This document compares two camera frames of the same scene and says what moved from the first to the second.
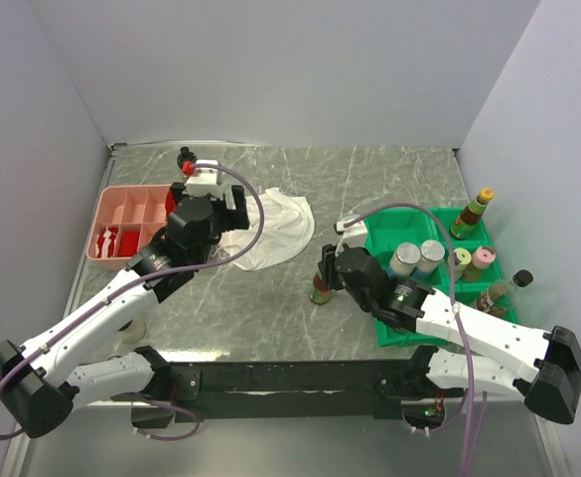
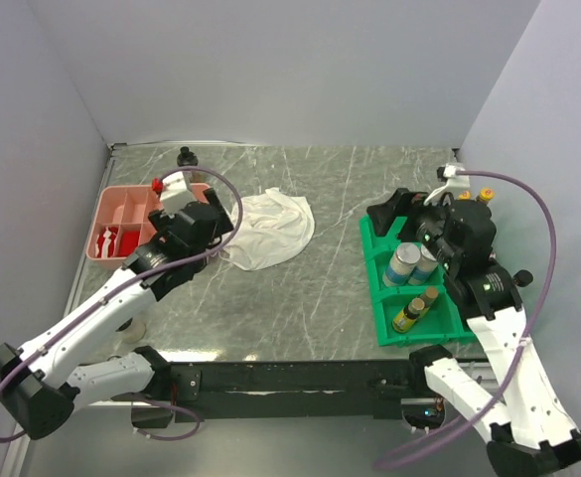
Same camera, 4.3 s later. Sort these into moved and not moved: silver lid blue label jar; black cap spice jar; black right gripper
Moved: black right gripper
Not moved: black cap spice jar; silver lid blue label jar
